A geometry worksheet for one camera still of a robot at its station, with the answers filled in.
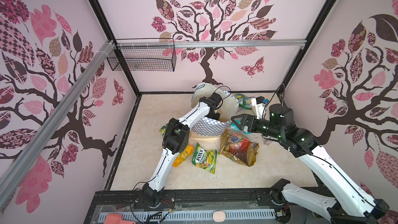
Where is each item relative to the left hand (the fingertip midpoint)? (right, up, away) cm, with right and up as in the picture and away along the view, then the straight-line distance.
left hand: (211, 123), depth 98 cm
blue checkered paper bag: (-2, -4, -15) cm, 15 cm away
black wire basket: (-43, +43, -3) cm, 61 cm away
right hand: (+9, +6, -33) cm, 35 cm away
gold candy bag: (+12, -11, -13) cm, 21 cm away
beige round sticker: (+2, -40, -29) cm, 49 cm away
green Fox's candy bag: (-5, -18, -15) cm, 24 cm away
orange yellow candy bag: (-14, -14, -15) cm, 25 cm away
